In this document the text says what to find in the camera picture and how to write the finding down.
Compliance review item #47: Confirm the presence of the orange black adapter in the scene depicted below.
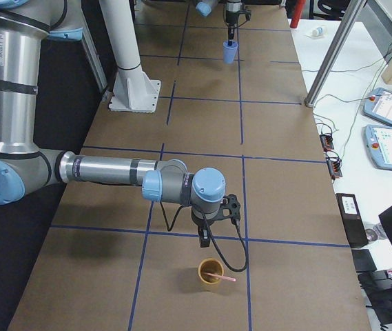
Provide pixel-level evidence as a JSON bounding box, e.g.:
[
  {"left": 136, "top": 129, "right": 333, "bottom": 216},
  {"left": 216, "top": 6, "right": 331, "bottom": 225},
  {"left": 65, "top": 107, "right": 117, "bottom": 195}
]
[
  {"left": 320, "top": 133, "right": 334, "bottom": 152},
  {"left": 326, "top": 157, "right": 342, "bottom": 180}
]

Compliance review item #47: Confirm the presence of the upper orange black adapter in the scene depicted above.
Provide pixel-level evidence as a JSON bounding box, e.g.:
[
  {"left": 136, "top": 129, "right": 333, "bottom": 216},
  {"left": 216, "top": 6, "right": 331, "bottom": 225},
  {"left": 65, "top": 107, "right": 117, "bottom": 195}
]
[{"left": 320, "top": 133, "right": 334, "bottom": 152}]

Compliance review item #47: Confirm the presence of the lower teach pendant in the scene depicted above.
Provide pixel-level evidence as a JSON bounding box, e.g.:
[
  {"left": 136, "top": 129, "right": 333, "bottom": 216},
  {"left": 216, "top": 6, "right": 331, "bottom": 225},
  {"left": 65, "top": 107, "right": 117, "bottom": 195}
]
[{"left": 363, "top": 125, "right": 392, "bottom": 170}]

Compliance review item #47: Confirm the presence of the upper teach pendant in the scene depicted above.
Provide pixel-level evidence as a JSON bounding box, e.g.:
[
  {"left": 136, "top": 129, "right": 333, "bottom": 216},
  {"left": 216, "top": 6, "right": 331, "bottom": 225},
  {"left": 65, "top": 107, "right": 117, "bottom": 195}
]
[{"left": 363, "top": 88, "right": 392, "bottom": 126}]

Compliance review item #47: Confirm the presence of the pink chopstick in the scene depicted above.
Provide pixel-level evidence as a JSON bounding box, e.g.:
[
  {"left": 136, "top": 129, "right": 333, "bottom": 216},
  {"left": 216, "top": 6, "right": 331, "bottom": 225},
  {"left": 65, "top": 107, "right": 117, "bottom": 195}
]
[{"left": 203, "top": 272, "right": 236, "bottom": 282}]

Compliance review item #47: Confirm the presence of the green cable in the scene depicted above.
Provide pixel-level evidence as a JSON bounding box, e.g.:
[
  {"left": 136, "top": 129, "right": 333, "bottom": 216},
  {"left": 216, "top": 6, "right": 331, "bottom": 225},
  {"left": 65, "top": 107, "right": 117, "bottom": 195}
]
[{"left": 300, "top": 44, "right": 392, "bottom": 152}]

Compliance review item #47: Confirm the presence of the teach pendant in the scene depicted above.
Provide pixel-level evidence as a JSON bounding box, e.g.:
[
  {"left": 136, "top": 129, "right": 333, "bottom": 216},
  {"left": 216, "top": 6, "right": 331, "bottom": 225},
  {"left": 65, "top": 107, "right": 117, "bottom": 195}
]
[
  {"left": 363, "top": 125, "right": 392, "bottom": 170},
  {"left": 363, "top": 88, "right": 392, "bottom": 126}
]

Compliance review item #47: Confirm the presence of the blue ribbed cup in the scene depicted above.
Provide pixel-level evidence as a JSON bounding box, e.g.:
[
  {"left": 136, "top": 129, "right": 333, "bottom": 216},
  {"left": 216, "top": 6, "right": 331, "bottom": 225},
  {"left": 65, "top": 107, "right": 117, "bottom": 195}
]
[{"left": 223, "top": 40, "right": 238, "bottom": 64}]

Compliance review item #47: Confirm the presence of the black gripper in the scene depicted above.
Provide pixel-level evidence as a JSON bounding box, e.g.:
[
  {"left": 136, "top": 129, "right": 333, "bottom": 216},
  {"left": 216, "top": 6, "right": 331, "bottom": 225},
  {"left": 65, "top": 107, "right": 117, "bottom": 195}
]
[
  {"left": 225, "top": 0, "right": 241, "bottom": 46},
  {"left": 191, "top": 205, "right": 224, "bottom": 248}
]

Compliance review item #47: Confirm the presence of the aluminium frame post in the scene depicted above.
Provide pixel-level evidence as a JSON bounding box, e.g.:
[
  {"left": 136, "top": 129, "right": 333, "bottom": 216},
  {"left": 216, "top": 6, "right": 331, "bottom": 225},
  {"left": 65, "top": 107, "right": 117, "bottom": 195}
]
[{"left": 305, "top": 0, "right": 367, "bottom": 108}]

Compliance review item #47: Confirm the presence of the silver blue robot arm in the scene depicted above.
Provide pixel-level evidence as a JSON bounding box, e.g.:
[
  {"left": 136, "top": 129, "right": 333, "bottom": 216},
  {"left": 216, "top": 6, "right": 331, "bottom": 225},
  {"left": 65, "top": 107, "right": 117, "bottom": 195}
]
[
  {"left": 195, "top": 0, "right": 243, "bottom": 47},
  {"left": 0, "top": 1, "right": 227, "bottom": 247}
]

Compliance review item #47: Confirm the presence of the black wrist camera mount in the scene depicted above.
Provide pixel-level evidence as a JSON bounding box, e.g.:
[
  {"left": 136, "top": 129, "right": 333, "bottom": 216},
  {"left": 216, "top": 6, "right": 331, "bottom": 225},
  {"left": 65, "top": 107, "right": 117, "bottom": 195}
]
[{"left": 214, "top": 194, "right": 241, "bottom": 225}]

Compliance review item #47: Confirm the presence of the black box with label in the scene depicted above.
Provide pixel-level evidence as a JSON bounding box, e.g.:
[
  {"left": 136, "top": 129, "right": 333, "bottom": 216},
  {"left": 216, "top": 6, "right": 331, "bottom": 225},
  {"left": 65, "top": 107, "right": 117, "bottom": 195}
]
[{"left": 336, "top": 193, "right": 368, "bottom": 248}]

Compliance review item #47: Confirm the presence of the aluminium rail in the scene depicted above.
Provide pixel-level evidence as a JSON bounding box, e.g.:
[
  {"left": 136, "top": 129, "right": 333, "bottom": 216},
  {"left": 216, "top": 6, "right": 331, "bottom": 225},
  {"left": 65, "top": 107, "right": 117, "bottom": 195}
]
[{"left": 81, "top": 26, "right": 107, "bottom": 92}]

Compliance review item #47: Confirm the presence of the white bottle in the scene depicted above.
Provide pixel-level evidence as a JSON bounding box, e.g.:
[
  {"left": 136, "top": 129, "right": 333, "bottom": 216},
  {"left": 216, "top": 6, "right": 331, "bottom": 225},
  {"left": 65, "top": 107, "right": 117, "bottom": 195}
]
[{"left": 311, "top": 26, "right": 327, "bottom": 38}]

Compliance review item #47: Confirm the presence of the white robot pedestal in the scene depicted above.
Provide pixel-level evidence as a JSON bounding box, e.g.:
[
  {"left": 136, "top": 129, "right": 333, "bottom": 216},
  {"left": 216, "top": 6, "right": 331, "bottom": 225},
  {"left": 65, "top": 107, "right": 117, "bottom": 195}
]
[{"left": 99, "top": 0, "right": 161, "bottom": 113}]

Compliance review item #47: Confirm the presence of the red cylinder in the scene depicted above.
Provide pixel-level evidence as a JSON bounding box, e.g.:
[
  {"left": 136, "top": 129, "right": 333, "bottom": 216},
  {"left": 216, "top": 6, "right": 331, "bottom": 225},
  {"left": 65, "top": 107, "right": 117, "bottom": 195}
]
[{"left": 290, "top": 0, "right": 306, "bottom": 29}]

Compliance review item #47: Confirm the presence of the yellow cup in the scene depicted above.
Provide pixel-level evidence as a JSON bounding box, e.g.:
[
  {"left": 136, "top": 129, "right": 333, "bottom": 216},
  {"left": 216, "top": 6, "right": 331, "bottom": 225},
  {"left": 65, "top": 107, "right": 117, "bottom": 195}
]
[{"left": 198, "top": 258, "right": 224, "bottom": 292}]

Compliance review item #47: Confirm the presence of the lower orange black adapter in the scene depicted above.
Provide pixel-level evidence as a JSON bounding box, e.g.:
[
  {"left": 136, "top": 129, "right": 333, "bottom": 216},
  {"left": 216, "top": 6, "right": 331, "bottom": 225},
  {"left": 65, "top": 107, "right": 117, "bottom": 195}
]
[{"left": 326, "top": 157, "right": 342, "bottom": 180}]

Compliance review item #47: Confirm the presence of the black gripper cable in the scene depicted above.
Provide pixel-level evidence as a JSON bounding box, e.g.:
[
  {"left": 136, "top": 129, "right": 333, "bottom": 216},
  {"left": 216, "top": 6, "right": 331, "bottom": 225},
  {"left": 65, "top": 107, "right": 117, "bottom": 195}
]
[{"left": 159, "top": 201, "right": 248, "bottom": 271}]

